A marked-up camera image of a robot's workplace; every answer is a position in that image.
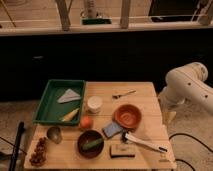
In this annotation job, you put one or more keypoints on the orange clay bowl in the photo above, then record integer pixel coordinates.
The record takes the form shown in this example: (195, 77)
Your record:
(128, 116)

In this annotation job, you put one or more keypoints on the brown block eraser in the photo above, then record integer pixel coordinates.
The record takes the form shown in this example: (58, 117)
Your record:
(122, 150)

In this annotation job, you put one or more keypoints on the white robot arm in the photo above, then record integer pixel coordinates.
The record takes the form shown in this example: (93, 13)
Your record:
(185, 82)

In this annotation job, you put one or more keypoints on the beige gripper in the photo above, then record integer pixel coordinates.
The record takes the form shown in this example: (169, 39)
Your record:
(168, 117)

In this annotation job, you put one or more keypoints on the white handled brush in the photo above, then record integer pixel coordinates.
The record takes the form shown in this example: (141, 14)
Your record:
(127, 136)

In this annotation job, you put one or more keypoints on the grey folded cloth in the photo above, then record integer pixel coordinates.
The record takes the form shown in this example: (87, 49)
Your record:
(69, 95)

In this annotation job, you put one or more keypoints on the orange fruit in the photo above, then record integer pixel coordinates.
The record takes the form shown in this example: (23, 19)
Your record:
(86, 122)

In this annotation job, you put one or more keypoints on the green plastic tray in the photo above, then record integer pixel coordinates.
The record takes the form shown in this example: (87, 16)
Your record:
(61, 103)

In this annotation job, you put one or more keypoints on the bunch of brown grapes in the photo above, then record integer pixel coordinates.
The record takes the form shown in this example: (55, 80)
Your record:
(38, 157)

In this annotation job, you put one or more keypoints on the blue sponge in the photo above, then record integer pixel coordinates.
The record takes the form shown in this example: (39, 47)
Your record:
(112, 129)

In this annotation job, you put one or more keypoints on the metal cup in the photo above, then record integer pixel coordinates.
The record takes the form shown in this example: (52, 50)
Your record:
(54, 134)

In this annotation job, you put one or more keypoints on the black pole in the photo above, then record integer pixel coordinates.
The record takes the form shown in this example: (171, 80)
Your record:
(14, 156)

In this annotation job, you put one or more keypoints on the yellow corn cob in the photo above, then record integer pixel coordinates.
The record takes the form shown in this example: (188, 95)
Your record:
(70, 115)

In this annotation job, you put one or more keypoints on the green box on shelf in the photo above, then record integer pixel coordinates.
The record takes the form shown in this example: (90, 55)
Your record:
(96, 21)

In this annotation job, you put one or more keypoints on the wooden table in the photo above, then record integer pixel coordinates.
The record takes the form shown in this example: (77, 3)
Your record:
(65, 156)

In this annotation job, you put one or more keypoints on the dark brown bowl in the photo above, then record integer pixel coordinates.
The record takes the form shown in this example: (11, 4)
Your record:
(86, 137)

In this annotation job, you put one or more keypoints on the white paper cup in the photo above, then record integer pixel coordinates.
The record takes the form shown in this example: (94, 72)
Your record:
(94, 104)

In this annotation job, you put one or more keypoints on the green cucumber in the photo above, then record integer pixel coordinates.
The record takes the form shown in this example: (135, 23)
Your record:
(92, 144)

